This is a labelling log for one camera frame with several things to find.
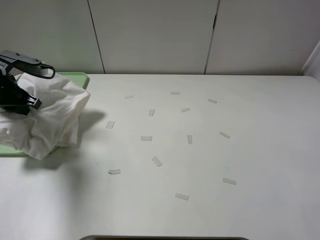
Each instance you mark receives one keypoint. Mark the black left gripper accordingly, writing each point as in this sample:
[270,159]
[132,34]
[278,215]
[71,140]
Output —
[14,99]

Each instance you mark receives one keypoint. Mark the white short sleeve shirt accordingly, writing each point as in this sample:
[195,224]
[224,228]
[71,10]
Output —
[54,124]

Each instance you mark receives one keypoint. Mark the green plastic tray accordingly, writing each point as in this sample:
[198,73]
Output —
[79,78]

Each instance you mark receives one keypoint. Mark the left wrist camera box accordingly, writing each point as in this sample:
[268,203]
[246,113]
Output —
[26,64]

